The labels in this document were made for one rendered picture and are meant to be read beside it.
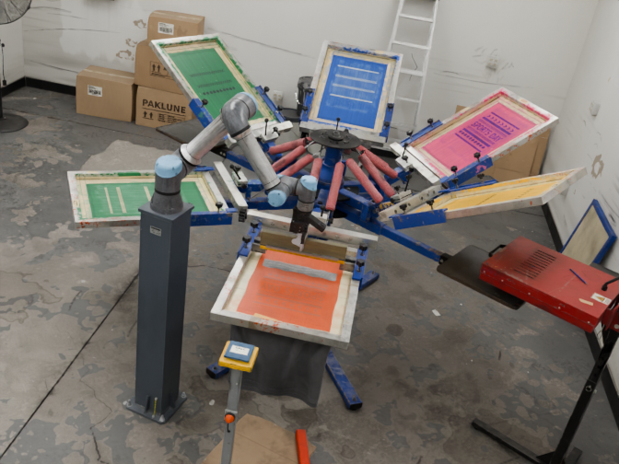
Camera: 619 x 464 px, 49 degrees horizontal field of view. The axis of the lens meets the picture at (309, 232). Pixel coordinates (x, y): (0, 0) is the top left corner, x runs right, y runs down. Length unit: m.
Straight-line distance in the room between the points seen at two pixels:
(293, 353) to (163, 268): 0.73
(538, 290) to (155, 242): 1.78
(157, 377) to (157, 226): 0.87
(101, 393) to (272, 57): 4.41
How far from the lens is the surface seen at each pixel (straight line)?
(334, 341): 2.78
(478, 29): 7.08
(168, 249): 3.13
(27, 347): 4.25
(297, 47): 7.21
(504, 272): 3.34
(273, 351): 2.98
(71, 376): 4.03
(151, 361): 3.56
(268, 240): 3.15
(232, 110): 2.84
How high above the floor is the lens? 2.65
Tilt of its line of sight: 28 degrees down
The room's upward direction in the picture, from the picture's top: 10 degrees clockwise
